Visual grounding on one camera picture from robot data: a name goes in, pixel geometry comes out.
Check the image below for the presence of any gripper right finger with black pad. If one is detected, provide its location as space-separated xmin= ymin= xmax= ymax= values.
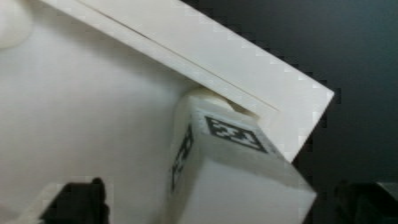
xmin=334 ymin=181 xmax=398 ymax=224

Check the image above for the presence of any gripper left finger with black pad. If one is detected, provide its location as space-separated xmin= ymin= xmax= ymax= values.
xmin=14 ymin=176 xmax=112 ymax=224

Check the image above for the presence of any white table leg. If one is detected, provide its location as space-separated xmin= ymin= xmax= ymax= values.
xmin=165 ymin=89 xmax=316 ymax=224

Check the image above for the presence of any white square tabletop part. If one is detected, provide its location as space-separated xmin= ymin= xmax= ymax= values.
xmin=0 ymin=0 xmax=196 ymax=224

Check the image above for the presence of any white L-shaped obstacle fence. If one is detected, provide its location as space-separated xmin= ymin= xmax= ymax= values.
xmin=77 ymin=0 xmax=336 ymax=163

